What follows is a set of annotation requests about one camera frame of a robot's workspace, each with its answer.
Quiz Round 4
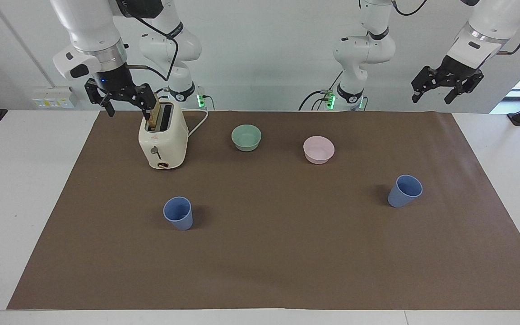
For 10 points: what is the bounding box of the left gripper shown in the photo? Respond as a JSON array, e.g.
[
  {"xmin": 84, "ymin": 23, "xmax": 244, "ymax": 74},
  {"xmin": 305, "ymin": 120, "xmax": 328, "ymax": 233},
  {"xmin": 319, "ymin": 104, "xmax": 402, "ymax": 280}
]
[{"xmin": 411, "ymin": 55, "xmax": 485, "ymax": 106}]

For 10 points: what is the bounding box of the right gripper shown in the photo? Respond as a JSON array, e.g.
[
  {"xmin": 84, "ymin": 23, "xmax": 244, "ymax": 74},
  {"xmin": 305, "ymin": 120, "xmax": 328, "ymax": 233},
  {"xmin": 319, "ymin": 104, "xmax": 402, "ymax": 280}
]
[{"xmin": 84, "ymin": 65, "xmax": 160, "ymax": 121}]

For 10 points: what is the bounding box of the toast slice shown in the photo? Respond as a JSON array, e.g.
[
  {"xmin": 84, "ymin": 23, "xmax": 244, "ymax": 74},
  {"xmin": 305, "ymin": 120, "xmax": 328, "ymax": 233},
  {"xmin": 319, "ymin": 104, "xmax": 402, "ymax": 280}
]
[{"xmin": 146, "ymin": 97, "xmax": 162, "ymax": 132}]

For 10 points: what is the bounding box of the cream white toaster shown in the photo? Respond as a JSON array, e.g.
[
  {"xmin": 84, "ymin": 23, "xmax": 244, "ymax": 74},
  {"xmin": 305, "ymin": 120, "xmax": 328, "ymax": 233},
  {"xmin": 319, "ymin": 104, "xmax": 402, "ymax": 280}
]
[{"xmin": 138, "ymin": 100, "xmax": 190, "ymax": 171}]

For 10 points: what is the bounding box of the blue cup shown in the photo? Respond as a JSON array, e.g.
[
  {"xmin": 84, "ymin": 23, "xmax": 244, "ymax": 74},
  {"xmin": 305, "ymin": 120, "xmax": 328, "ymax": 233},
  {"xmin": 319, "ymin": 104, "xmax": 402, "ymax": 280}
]
[
  {"xmin": 162, "ymin": 196, "xmax": 194, "ymax": 232},
  {"xmin": 387, "ymin": 174, "xmax": 423, "ymax": 209}
]

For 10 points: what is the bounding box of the green bowl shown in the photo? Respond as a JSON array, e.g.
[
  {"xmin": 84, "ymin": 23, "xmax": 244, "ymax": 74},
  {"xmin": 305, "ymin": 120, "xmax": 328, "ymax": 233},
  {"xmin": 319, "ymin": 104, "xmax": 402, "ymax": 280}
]
[{"xmin": 231, "ymin": 124, "xmax": 263, "ymax": 153}]

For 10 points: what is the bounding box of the pink bowl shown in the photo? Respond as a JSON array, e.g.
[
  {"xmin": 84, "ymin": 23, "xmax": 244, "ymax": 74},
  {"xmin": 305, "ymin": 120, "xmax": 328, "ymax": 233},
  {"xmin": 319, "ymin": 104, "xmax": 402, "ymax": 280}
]
[{"xmin": 302, "ymin": 135, "xmax": 336, "ymax": 165}]

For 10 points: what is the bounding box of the white wall socket panel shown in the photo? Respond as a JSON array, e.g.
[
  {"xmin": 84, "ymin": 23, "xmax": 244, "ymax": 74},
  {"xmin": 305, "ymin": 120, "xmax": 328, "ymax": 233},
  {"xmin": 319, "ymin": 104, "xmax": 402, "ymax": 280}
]
[{"xmin": 31, "ymin": 86, "xmax": 77, "ymax": 109}]

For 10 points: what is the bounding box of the white toaster cord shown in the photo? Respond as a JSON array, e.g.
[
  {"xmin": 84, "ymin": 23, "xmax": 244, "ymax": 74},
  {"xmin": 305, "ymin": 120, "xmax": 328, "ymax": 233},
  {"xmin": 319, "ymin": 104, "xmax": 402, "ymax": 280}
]
[{"xmin": 182, "ymin": 108, "xmax": 209, "ymax": 138}]

